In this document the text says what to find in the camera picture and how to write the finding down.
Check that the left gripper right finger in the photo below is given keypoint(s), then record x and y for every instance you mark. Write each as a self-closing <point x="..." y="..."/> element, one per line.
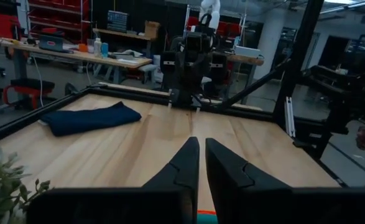
<point x="229" y="177"/>

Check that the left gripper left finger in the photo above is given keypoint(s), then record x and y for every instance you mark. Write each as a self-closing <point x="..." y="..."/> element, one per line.
<point x="182" y="174"/>

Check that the red black stool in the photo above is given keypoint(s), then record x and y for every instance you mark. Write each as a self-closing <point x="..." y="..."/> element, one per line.
<point x="30" y="87"/>

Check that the cardboard box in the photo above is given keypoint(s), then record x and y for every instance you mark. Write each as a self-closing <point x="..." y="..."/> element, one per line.
<point x="151" y="30"/>

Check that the folded dark blue cloth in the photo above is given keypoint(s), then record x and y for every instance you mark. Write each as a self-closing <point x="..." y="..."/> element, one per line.
<point x="89" y="119"/>

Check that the white device box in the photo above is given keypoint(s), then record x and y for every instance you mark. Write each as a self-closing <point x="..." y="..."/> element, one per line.
<point x="247" y="51"/>

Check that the orange cup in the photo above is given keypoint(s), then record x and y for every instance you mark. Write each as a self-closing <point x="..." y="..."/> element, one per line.
<point x="82" y="47"/>

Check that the teal basket orange rim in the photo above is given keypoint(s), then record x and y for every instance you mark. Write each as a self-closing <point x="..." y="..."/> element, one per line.
<point x="207" y="217"/>

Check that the red metal shelf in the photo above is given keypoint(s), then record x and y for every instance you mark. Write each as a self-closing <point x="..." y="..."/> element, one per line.
<point x="58" y="15"/>

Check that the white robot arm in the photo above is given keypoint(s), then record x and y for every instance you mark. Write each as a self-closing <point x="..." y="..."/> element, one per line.
<point x="211" y="12"/>

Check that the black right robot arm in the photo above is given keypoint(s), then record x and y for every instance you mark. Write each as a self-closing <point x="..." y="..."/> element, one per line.
<point x="190" y="81"/>

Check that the artificial green potted plant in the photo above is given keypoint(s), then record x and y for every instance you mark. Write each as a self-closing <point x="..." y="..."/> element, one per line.
<point x="2" y="183"/>

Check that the grey laptop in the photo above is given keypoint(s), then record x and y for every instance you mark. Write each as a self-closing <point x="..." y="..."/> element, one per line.
<point x="53" y="43"/>

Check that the white bottle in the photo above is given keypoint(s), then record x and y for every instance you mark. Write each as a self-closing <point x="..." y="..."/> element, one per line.
<point x="97" y="48"/>

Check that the black aluminium rig frame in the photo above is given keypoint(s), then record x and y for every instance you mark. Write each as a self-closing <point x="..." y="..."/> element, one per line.
<point x="298" y="62"/>

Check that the long wooden work table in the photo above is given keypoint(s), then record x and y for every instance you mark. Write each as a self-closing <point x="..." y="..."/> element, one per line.
<point x="85" y="57"/>

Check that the blue cup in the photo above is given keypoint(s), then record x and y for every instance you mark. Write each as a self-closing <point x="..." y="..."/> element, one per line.
<point x="104" y="50"/>

